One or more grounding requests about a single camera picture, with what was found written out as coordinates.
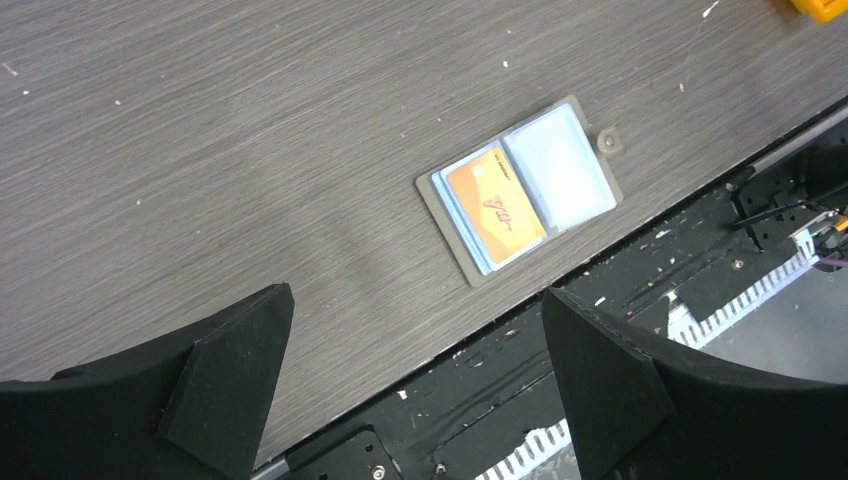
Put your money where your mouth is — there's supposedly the grey card holder wallet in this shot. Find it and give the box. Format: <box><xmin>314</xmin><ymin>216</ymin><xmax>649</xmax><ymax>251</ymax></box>
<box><xmin>415</xmin><ymin>95</ymin><xmax>624</xmax><ymax>287</ymax></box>

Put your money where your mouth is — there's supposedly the gold credit card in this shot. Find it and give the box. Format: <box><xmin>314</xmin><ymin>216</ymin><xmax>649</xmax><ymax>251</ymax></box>
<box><xmin>444</xmin><ymin>143</ymin><xmax>546</xmax><ymax>270</ymax></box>

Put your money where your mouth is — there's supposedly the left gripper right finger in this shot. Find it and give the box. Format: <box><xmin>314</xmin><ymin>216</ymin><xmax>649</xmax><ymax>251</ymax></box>
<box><xmin>542</xmin><ymin>289</ymin><xmax>847</xmax><ymax>479</ymax></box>

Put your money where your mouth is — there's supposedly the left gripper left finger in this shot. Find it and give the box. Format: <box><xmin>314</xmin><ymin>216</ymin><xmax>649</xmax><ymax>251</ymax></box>
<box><xmin>1</xmin><ymin>283</ymin><xmax>295</xmax><ymax>479</ymax></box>

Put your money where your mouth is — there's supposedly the yellow plastic bin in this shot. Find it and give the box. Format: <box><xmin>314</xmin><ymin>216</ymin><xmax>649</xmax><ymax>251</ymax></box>
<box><xmin>791</xmin><ymin>0</ymin><xmax>848</xmax><ymax>24</ymax></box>

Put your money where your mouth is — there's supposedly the aluminium rail frame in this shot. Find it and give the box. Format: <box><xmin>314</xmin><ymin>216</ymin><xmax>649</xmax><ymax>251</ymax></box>
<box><xmin>258</xmin><ymin>105</ymin><xmax>847</xmax><ymax>479</ymax></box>

